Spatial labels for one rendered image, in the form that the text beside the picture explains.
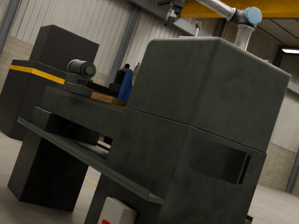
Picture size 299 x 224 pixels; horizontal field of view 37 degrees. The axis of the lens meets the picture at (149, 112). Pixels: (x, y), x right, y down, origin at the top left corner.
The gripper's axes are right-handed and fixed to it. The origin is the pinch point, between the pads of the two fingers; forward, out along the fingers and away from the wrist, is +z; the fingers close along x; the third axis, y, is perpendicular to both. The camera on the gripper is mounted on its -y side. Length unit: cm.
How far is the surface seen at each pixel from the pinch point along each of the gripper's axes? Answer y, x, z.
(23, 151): -73, 86, 112
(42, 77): -161, 434, 37
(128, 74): -11.3, 9.3, 35.4
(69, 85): -48, 35, 53
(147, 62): -1, -45, 33
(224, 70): 32, -85, 31
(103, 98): -20, -4, 56
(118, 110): -8, -21, 60
